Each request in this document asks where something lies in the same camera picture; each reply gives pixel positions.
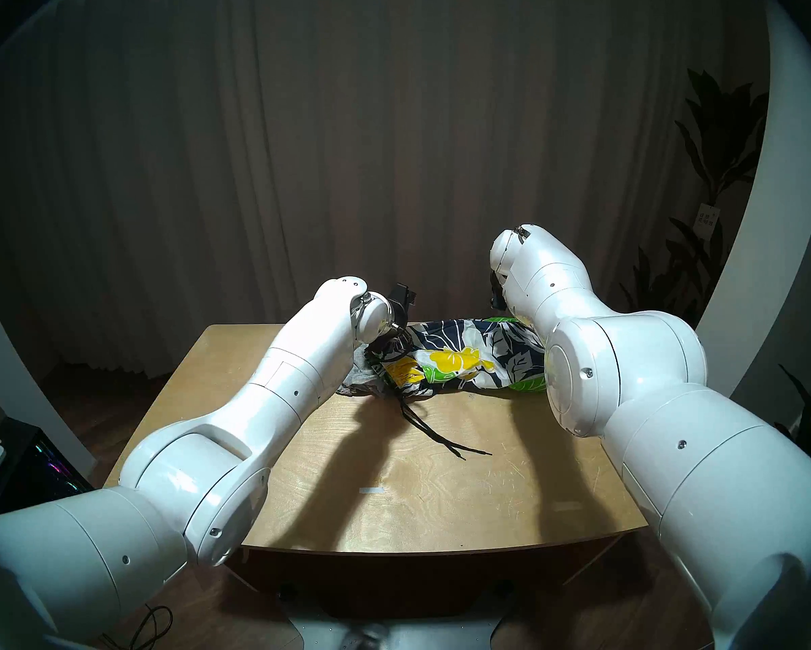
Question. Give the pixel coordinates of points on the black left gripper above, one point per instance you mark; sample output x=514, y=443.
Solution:
x=399, y=303

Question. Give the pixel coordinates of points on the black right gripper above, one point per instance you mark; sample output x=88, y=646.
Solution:
x=497, y=291

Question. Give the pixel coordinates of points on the floral print shorts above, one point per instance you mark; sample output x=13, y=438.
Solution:
x=459, y=357

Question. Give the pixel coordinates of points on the grey shorts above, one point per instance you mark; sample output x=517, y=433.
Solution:
x=361, y=381

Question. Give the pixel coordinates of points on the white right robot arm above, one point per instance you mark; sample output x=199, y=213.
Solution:
x=649, y=398

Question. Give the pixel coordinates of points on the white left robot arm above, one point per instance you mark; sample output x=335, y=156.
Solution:
x=243, y=439

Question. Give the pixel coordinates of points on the white paper plant tag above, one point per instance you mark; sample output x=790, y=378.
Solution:
x=706, y=221

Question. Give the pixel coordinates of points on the tall dark leafy plant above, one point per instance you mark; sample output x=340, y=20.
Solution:
x=717, y=141

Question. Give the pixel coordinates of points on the white robot torso base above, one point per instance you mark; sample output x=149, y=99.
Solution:
x=392, y=635

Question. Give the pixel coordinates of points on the black computer tower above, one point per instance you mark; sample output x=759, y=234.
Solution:
x=40, y=466

